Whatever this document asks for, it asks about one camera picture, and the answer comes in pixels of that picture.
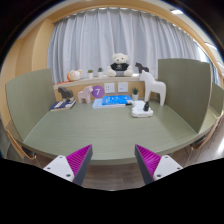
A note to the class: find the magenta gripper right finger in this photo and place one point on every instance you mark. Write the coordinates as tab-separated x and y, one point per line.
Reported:
154	167

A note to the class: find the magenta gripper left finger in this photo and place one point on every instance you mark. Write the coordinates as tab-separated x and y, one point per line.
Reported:
72	167

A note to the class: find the black charger plug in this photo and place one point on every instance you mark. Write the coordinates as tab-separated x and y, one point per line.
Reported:
146	106

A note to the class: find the white power strip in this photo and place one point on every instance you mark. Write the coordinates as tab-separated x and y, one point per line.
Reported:
137	110

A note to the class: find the blue book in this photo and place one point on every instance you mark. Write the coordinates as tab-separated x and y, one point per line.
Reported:
112	101

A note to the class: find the small potted plant on desk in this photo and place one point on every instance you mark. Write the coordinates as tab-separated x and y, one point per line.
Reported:
135	94

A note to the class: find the dark grey wooden horse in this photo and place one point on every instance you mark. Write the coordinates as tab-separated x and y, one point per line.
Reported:
66	94

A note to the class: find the pink wooden horse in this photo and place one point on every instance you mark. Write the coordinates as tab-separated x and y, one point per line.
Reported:
85	94

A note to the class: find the purple round number sign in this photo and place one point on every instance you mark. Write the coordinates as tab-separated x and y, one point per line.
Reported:
98	91

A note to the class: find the green left desk partition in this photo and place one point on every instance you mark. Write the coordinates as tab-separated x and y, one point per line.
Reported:
29	97

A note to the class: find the green desk partition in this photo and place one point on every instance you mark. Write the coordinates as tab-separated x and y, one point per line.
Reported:
29	97
188	84

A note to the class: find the large white wooden horse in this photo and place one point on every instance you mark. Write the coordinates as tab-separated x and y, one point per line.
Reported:
152	85

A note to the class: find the wooden shelf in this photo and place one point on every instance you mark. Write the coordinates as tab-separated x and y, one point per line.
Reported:
77	86

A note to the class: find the orange white plush toy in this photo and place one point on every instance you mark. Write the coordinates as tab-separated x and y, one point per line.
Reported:
74	75

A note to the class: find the green right desk partition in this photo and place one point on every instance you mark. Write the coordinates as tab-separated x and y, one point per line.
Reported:
188	84

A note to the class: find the small potted plant left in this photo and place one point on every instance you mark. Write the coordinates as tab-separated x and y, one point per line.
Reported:
90	74

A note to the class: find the small black horse on shelf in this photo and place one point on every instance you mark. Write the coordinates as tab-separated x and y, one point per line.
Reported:
141	67

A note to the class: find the small potted plant middle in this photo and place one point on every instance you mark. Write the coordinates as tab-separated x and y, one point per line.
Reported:
100	72

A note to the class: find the white teddy bear black shirt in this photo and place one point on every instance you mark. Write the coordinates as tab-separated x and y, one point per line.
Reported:
119	67

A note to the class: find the grey curtain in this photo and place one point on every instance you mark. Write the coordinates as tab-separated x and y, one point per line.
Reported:
87	41

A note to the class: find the white wall socket right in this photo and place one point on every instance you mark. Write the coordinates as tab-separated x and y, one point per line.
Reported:
122	87

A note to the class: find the white wall socket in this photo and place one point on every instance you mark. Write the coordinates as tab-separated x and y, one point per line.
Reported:
109	88
122	87

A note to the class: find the white wall socket left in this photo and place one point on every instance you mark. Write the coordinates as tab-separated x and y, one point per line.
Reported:
109	88

